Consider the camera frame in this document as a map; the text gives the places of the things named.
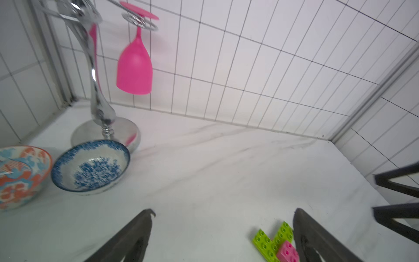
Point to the green lego brick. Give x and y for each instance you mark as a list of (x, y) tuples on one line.
[(284, 233), (265, 246)]

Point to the pink wine glass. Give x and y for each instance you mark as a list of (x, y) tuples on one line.
[(134, 70)]

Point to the blue floral ceramic bowl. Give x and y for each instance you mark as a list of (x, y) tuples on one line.
[(91, 167)]

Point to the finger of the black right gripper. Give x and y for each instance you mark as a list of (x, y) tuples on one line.
[(387, 215), (384, 180)]

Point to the pink square lego brick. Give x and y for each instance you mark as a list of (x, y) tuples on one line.
[(287, 253)]

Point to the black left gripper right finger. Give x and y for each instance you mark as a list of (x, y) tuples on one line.
[(315, 244)]

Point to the chrome glass holder stand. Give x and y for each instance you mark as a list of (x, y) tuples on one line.
[(83, 19)]

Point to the orange patterned ceramic bowl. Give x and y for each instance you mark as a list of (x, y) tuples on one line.
[(24, 173)]

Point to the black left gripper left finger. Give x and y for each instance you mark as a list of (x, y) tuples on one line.
[(130, 243)]

